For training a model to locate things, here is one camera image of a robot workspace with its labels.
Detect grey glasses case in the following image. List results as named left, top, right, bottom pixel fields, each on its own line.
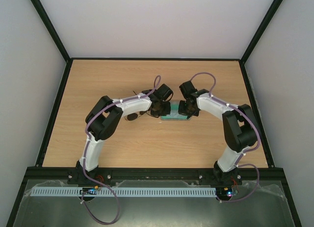
left=161, top=101, right=189, bottom=121

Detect dark round sunglasses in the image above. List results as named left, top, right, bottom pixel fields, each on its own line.
left=126, top=90, right=148, bottom=122

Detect blue cleaning cloth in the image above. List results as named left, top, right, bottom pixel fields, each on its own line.
left=170, top=101, right=180, bottom=117

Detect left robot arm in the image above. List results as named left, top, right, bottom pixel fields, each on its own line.
left=68, top=84, right=173, bottom=185

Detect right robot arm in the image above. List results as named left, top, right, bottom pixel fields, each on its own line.
left=178, top=81, right=261, bottom=184

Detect grey metal panel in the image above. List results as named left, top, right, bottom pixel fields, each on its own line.
left=14, top=180, right=294, bottom=227

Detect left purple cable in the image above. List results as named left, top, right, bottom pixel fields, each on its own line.
left=79, top=75, right=162, bottom=225

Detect blue slotted cable duct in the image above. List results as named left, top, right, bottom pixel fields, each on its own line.
left=30, top=187, right=216, bottom=198

